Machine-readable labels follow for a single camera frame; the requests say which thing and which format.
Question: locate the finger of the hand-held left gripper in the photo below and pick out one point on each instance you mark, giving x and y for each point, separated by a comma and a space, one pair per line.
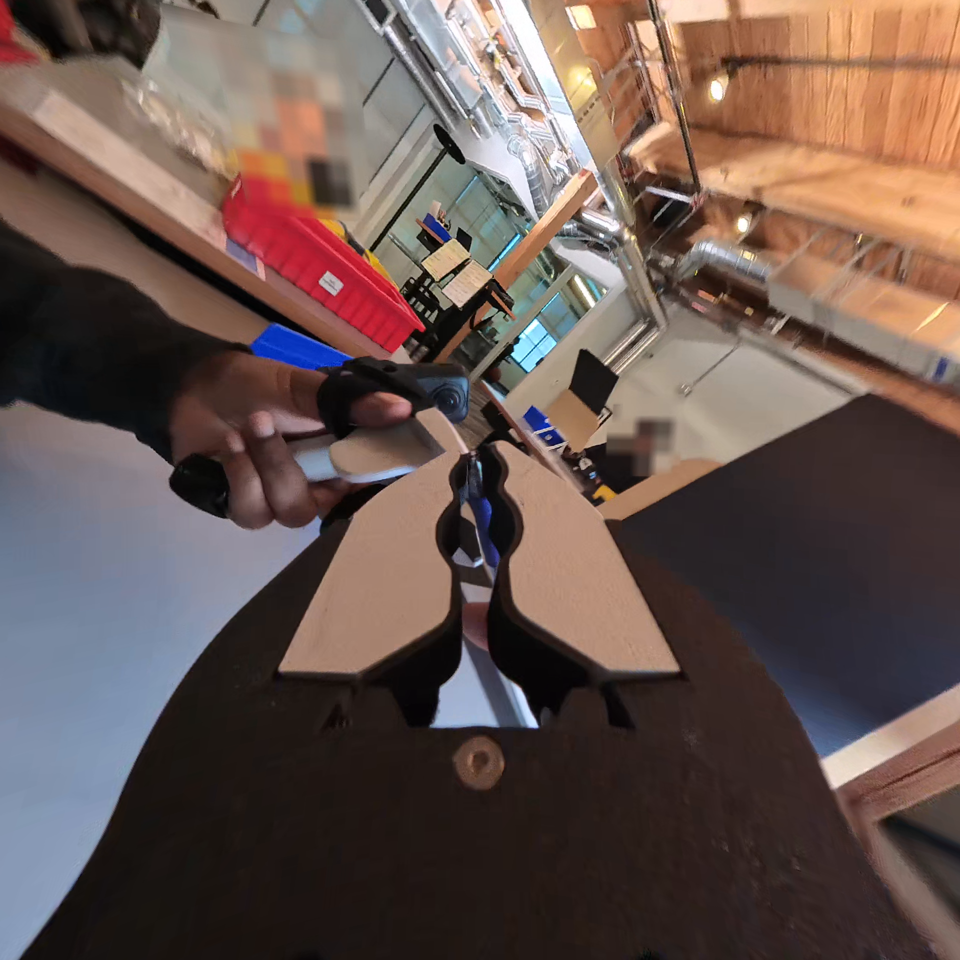
390, 450

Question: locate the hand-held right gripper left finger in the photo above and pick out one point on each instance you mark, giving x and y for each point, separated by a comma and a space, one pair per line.
375, 592

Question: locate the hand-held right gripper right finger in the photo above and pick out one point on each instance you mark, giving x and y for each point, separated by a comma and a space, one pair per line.
585, 592

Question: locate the blue pen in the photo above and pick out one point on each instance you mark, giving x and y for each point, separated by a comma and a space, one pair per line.
484, 525

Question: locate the blue plastic bin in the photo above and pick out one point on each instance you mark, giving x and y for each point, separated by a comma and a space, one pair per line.
292, 349

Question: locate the person's left forearm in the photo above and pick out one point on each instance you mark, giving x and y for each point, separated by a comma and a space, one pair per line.
90, 337

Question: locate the small blue bin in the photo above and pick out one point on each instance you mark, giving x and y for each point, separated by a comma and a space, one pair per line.
540, 421

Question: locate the whiteboard easel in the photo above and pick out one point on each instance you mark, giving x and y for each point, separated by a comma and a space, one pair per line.
457, 277

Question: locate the red plastic crate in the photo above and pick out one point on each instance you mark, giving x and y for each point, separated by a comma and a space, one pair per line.
337, 277

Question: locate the black floor lamp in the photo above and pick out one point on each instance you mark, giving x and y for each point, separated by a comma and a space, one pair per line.
448, 142

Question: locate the ceiling spot lamp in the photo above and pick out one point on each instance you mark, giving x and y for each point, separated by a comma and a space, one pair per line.
742, 223
718, 88

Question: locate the black board on stand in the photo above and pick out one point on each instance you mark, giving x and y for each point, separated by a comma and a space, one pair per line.
900, 765

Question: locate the silver air duct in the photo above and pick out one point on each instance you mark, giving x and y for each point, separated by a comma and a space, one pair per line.
720, 259

